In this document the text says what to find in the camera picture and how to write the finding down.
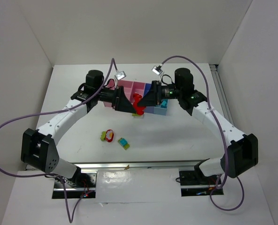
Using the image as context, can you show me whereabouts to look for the pink large container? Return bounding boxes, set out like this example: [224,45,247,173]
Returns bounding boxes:
[106,80,133,100]

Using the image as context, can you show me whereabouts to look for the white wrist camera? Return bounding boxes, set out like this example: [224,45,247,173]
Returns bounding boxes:
[152,65,163,75]
[114,71,126,81]

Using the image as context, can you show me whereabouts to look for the red white flower lego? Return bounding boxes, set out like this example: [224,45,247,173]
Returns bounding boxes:
[105,129,114,143]

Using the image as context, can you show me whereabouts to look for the blue green stacked lego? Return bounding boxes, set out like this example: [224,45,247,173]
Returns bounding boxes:
[117,138,130,150]

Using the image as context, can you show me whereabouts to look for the teal legos in container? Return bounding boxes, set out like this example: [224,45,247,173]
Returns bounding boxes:
[160,99,168,109]

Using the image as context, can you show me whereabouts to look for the green lego beside flower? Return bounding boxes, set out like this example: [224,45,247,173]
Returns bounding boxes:
[100,131,106,142]

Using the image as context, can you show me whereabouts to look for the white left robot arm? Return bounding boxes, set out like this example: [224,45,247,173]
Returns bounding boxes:
[21,70,136,187]

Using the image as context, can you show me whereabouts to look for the pink small container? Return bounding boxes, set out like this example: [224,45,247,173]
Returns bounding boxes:
[131,82,145,100]

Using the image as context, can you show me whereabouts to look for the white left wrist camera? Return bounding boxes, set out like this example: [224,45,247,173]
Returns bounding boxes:
[114,71,126,81]

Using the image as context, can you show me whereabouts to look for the aluminium rail front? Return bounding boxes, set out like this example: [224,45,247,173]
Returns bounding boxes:
[25,160,208,172]

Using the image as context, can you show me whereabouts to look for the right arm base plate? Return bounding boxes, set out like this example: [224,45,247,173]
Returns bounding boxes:
[175,170,218,197]

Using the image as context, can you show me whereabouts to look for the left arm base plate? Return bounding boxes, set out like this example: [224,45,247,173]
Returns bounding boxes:
[52,170,97,199]

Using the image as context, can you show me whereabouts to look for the aluminium rail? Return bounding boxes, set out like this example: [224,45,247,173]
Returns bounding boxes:
[209,64,234,124]
[25,160,208,172]

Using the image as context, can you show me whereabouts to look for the blue purple container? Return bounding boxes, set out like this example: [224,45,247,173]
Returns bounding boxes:
[143,83,154,114]

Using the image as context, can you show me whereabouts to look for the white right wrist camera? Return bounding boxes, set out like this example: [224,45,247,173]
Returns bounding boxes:
[152,65,163,75]

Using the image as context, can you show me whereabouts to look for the red lego brick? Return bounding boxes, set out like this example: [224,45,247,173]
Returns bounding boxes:
[133,93,146,116]

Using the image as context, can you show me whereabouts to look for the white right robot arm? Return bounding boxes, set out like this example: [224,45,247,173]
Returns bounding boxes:
[138,68,259,178]

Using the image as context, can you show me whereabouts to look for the aluminium rail right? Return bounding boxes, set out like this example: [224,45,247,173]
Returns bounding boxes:
[209,64,234,124]

